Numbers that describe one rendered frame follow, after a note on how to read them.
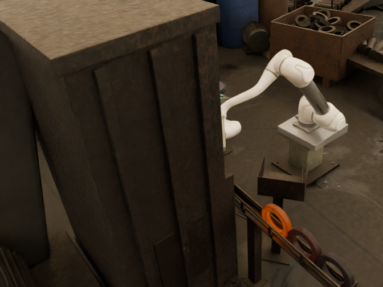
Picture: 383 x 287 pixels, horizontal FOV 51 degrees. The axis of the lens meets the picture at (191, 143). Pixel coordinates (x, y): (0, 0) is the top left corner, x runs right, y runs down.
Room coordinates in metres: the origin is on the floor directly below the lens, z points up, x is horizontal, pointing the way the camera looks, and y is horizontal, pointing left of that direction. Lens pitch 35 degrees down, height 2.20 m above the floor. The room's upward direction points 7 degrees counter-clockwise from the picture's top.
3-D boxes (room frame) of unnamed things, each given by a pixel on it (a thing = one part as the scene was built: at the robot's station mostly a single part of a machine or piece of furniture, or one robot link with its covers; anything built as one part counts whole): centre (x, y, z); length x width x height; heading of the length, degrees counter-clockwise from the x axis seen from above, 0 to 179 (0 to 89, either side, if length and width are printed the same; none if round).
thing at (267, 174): (1.77, -0.51, 0.36); 0.26 x 0.20 x 0.72; 67
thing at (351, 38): (4.44, -1.64, 0.33); 0.93 x 0.73 x 0.66; 39
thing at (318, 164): (2.65, -0.95, 0.15); 0.40 x 0.40 x 0.31; 32
